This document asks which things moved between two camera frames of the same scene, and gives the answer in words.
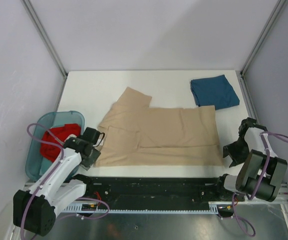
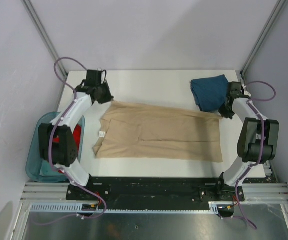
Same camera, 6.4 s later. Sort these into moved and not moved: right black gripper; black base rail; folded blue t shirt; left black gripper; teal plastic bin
Moved: right black gripper; left black gripper
Not moved: teal plastic bin; black base rail; folded blue t shirt
